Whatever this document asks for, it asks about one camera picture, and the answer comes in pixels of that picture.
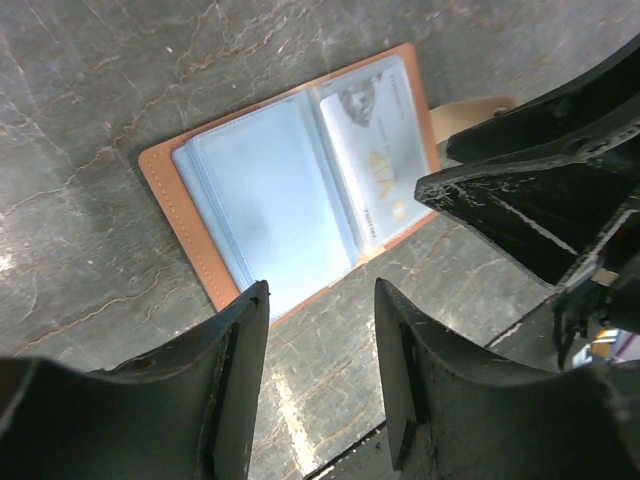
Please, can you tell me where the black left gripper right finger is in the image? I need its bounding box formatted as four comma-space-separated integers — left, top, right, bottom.
374, 279, 639, 479

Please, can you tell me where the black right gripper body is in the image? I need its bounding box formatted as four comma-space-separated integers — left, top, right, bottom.
553, 210, 639, 370

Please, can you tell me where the brown leather card holder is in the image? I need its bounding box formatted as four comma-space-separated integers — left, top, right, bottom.
138, 43, 517, 321

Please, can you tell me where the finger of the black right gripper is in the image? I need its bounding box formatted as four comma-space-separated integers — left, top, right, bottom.
415, 162, 639, 288
446, 37, 639, 164

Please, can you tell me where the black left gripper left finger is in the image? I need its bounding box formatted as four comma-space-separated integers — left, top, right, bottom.
1, 281, 269, 479

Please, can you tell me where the silver white membership card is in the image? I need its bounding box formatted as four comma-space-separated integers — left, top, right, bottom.
319, 55, 429, 250

